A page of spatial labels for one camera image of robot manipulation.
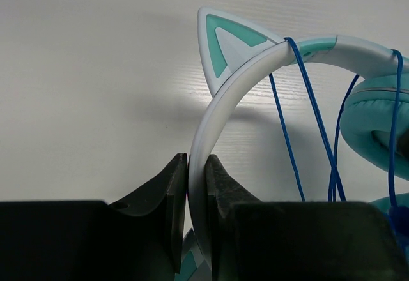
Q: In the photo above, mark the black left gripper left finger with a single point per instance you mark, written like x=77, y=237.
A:
x=138, y=237

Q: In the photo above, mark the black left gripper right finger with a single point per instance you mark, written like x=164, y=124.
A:
x=256, y=240

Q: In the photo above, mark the teal cat ear headphones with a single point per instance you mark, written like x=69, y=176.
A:
x=373, y=120

